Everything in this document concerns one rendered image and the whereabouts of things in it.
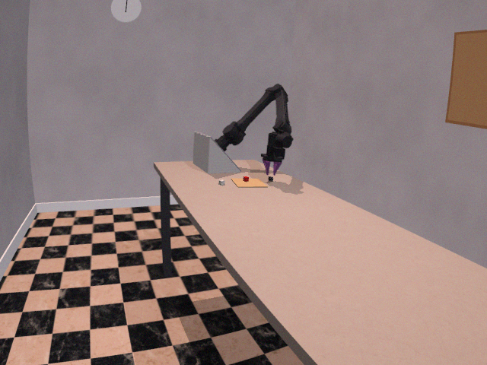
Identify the tan mat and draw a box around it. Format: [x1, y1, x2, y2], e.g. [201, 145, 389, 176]
[231, 179, 268, 188]

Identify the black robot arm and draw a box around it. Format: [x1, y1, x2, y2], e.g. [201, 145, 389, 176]
[215, 84, 293, 161]

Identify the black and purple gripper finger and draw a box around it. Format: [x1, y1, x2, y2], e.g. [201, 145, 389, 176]
[263, 159, 270, 175]
[273, 162, 282, 175]

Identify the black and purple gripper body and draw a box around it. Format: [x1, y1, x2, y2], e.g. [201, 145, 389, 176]
[261, 154, 281, 162]

